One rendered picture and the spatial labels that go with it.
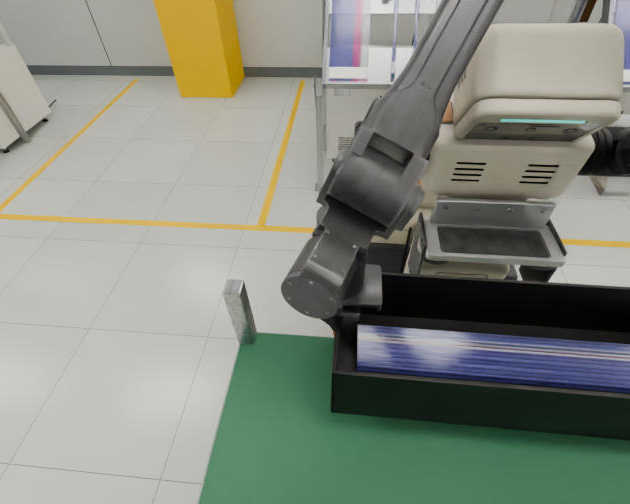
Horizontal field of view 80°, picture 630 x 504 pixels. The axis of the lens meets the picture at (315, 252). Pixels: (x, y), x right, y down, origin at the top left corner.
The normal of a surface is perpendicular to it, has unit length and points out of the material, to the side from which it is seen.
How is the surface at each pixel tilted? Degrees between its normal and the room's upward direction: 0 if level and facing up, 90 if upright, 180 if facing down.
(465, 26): 48
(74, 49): 90
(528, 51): 43
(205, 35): 90
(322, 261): 21
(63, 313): 0
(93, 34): 90
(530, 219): 90
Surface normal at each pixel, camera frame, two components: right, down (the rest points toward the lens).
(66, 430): -0.03, -0.69
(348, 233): 0.31, -0.58
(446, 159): -0.10, 0.80
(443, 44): -0.05, 0.07
